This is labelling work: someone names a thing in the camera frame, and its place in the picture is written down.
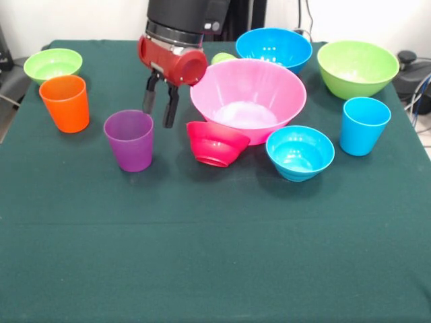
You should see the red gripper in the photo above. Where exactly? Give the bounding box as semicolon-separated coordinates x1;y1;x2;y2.
137;34;209;130

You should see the purple cup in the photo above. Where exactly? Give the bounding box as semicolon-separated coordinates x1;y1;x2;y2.
102;109;155;174

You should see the small magenta bowl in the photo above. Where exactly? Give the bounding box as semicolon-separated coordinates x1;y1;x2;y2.
186;120;252;168

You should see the green cup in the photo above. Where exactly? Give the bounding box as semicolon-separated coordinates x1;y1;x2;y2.
210;52;238;67

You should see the large pink bowl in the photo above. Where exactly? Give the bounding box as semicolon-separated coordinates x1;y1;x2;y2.
189;58;308;147

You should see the small green bowl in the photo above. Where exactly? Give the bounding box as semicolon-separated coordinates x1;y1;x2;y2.
23;48;84;86

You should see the large blue bowl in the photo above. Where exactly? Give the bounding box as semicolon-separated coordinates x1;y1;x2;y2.
235;27;313;75

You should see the small cyan bowl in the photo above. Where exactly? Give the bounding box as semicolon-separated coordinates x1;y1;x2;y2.
265;125;336;183

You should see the orange red cup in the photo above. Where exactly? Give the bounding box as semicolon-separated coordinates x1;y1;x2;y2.
38;74;90;134

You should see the dark green tablecloth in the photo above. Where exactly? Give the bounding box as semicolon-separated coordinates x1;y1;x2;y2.
0;39;431;323

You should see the black device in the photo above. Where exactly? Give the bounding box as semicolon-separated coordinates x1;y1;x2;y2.
0;25;14;71

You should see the large green bowl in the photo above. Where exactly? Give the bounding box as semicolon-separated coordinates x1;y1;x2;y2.
317;40;401;101

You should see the blue cup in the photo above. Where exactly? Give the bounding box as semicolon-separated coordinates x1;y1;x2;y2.
339;96;392;157

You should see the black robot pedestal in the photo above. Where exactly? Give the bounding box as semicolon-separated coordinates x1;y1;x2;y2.
222;0;269;42

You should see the tangle of cables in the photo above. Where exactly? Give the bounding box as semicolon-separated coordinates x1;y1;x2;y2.
403;72;431;149

